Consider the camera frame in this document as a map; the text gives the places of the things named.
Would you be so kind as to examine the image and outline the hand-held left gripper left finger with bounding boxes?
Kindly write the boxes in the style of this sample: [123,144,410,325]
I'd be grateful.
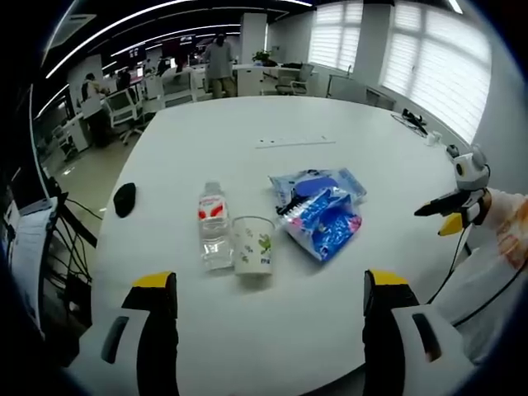
[68,271,179,396]

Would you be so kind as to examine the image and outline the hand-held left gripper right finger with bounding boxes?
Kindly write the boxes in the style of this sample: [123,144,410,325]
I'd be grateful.
[362,268,479,396]

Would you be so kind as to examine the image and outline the pale blue plastic packet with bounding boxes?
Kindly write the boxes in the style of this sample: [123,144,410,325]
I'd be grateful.
[268,166,369,215]

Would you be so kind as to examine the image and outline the blue white crinkled packet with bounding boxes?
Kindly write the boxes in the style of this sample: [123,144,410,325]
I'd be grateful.
[276,186,365,263]

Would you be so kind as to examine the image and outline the clear plastic water bottle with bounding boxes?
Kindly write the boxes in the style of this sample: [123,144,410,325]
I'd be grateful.
[197,180,233,273]

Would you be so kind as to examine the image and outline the white printed paper cup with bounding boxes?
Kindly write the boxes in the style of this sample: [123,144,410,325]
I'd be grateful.
[231,215,276,278]

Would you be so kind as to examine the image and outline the black comb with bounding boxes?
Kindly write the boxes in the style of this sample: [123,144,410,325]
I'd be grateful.
[275,196,317,216]

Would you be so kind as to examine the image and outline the black computer mouse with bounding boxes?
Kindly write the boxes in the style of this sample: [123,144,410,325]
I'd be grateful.
[113,181,138,219]

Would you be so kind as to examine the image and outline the white window blind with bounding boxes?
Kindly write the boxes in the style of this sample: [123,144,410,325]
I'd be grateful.
[381,3,494,144]
[308,0,365,72]

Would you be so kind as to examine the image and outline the grey office chair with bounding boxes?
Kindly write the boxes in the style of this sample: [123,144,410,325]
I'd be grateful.
[274,63,315,97]

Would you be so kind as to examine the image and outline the white table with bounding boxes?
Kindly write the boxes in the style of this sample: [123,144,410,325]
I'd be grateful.
[89,95,476,396]

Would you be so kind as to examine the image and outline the green potted plant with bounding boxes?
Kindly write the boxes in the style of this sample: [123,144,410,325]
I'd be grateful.
[251,49,276,68]

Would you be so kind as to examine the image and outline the white office chair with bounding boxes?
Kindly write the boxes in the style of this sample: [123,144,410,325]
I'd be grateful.
[104,87,146,144]

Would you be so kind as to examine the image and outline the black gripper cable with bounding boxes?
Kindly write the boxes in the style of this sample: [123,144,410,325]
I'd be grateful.
[426,224,526,328]

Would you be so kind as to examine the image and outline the black device with cables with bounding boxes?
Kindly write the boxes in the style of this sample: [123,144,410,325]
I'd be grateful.
[390,107,431,136]

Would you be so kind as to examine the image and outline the black floor cables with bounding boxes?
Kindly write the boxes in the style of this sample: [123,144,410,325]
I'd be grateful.
[52,191,104,290]

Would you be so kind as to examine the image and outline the white table cable slot cover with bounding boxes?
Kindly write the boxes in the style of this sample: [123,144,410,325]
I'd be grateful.
[255,135,337,150]

